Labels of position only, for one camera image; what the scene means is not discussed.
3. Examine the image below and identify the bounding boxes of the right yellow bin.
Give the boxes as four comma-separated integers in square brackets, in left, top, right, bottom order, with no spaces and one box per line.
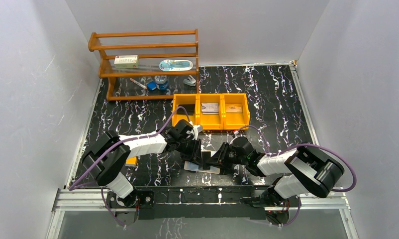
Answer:
[222,93,250,130]

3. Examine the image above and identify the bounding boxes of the wooden shelf rack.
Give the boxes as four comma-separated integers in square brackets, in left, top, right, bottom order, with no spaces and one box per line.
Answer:
[88,29,199,101]

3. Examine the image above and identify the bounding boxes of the left yellow bin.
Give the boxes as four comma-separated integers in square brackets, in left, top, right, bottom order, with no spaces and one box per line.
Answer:
[172,94,198,126]

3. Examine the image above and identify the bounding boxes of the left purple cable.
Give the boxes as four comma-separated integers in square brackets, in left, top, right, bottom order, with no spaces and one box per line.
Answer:
[68,106,191,228]

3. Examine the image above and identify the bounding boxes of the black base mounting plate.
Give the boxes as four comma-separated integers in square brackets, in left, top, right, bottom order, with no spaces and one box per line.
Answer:
[105,185,300,226]

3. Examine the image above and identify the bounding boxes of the blue oval package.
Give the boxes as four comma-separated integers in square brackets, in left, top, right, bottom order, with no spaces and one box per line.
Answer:
[159,59,194,72]

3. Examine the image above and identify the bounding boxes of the silver credit card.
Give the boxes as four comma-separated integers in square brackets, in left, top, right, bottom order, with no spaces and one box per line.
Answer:
[201,103,220,115]

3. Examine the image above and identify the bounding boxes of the blue white jar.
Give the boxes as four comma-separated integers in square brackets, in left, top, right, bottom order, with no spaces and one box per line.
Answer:
[154,75,169,91]

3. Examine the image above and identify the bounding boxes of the white red box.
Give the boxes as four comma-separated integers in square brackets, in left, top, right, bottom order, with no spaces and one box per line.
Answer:
[114,55,139,69]

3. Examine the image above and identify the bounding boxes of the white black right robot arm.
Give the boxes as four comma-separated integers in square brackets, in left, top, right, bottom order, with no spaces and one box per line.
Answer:
[205,136,344,206]

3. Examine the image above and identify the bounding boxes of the white marker pen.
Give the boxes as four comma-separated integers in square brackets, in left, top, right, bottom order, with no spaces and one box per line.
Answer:
[130,78,148,90]

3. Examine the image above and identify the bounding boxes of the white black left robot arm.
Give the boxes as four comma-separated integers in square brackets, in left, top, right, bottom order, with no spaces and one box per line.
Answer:
[82,119,202,207]

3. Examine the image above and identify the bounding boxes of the small yellow block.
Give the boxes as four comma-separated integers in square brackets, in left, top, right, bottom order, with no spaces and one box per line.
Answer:
[125,157,138,168]

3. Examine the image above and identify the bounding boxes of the small blue cube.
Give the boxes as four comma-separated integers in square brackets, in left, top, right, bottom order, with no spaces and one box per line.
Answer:
[146,81,157,91]

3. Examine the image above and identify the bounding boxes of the middle yellow bin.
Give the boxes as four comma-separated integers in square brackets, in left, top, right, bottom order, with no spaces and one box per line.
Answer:
[195,93,226,130]

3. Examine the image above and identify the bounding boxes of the yellow bin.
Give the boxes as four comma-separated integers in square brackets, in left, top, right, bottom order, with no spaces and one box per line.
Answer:
[195,93,226,130]
[172,94,198,126]
[222,93,250,130]

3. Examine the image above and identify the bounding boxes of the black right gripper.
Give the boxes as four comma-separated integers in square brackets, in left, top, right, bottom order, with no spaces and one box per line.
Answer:
[206,141,248,169]

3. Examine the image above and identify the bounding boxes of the beige card holder wallet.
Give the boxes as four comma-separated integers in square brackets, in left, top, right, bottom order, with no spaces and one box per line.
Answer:
[184,161,220,174]

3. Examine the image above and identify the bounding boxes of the gold credit card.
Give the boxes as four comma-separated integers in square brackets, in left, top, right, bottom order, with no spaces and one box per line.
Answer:
[225,104,243,113]

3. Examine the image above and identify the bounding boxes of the black credit card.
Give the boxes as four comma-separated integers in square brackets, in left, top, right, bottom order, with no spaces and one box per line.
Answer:
[177,104,196,116]

